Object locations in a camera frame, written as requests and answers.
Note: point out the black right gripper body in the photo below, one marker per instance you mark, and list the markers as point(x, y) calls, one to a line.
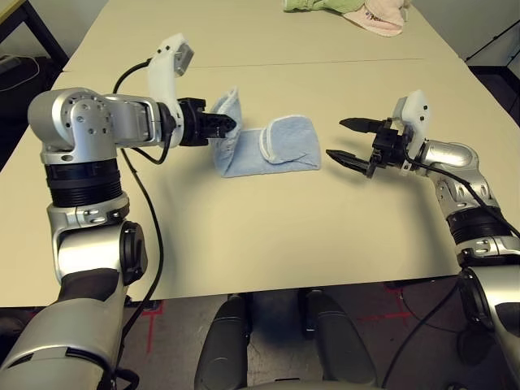
point(388, 148)

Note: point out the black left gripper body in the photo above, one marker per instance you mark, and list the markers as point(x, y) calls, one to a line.
point(191, 122)

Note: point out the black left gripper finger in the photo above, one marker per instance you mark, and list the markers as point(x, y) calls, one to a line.
point(219, 118)
point(217, 131)

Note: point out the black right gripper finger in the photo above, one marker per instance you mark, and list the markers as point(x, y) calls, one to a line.
point(349, 160)
point(361, 124)

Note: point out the light blue terry towel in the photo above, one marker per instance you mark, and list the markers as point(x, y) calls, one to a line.
point(288, 142)

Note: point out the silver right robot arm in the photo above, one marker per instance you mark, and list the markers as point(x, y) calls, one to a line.
point(467, 183)

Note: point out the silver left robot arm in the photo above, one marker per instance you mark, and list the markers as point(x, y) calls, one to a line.
point(81, 130)

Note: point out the pink terry towel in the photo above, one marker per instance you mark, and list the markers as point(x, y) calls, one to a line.
point(382, 20)

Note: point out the green terry towel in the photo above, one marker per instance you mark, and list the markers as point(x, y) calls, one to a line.
point(325, 5)

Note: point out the black low cabinet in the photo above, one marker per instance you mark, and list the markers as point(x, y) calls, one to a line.
point(499, 89)

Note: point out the black table foot bar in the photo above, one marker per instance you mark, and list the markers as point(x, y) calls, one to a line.
point(426, 283)

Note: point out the red floor tape cross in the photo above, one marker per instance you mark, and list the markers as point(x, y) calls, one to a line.
point(386, 315)

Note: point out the grey right robot leg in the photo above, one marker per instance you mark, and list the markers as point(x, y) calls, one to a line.
point(341, 345)

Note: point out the grey robot leg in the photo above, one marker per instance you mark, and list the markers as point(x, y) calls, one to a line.
point(223, 349)
point(341, 345)

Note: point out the grey left robot leg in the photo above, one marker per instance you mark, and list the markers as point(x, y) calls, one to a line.
point(223, 349)

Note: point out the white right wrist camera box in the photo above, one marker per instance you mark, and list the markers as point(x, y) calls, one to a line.
point(414, 118)

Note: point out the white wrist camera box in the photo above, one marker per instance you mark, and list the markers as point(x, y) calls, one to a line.
point(414, 118)
point(166, 69)

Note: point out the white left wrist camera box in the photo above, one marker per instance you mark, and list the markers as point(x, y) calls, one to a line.
point(166, 69)

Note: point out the wooden side table black frame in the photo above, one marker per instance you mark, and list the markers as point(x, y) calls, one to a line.
point(36, 24)

